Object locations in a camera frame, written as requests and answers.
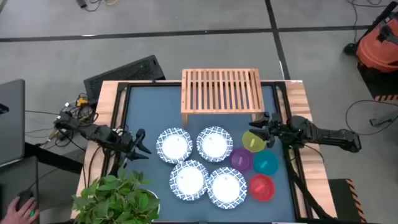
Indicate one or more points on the black diagonal frame strut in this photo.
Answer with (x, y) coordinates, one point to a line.
(306, 193)

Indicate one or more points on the orange shop vacuum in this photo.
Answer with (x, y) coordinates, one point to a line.
(377, 46)

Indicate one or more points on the blue table mat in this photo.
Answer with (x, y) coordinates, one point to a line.
(149, 112)

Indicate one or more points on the yellow plastic cup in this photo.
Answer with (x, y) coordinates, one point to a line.
(252, 144)

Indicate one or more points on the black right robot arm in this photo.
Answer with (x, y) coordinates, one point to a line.
(329, 137)

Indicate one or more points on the person's hand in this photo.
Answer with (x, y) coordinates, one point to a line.
(17, 214)

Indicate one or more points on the teal plastic bowl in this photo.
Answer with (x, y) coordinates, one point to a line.
(265, 163)

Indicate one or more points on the blue patterned paper plate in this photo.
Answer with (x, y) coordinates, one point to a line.
(226, 187)
(214, 144)
(189, 180)
(174, 145)

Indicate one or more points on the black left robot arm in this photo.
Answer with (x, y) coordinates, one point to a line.
(90, 131)

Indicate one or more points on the green leafy plant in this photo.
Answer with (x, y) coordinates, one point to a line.
(115, 199)

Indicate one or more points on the black hazard-striped mat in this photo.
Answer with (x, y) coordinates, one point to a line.
(373, 84)
(342, 199)

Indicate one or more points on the black computer mouse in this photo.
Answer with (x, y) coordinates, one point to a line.
(24, 196)

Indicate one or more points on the red plastic cup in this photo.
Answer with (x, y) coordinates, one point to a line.
(261, 187)

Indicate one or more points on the purple plastic bowl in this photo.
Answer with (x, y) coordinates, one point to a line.
(241, 159)

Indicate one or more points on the grey floor tool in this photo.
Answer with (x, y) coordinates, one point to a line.
(384, 121)

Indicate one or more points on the dark grey mouse pad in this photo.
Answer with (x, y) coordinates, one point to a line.
(15, 177)

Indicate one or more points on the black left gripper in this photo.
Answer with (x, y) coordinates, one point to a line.
(119, 141)

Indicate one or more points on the white plant pot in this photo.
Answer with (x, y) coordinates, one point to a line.
(156, 200)

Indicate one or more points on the grey laptop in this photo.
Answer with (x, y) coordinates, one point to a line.
(11, 121)

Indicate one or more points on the slatted wooden shelf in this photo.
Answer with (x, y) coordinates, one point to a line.
(222, 109)

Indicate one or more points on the black perforated box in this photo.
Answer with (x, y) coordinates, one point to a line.
(124, 74)

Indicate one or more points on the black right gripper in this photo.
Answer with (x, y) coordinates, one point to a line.
(281, 130)

